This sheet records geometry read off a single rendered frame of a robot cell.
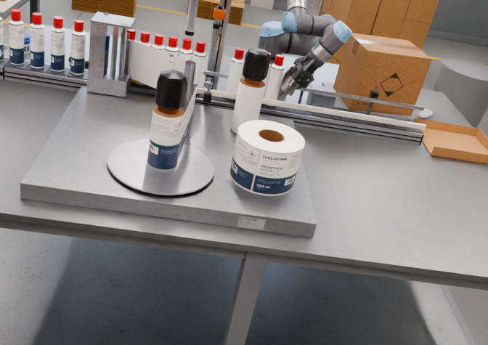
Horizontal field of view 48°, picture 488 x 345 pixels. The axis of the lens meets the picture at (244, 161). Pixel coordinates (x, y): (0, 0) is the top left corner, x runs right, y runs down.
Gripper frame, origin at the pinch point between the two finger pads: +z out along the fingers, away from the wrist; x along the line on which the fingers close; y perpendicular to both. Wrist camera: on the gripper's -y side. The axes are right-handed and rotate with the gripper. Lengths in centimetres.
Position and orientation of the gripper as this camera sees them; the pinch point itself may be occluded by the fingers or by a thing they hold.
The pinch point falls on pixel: (281, 92)
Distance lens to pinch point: 216.8
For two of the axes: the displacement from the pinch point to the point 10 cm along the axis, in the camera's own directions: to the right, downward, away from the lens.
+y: 0.2, 5.0, -8.7
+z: -6.5, 6.7, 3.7
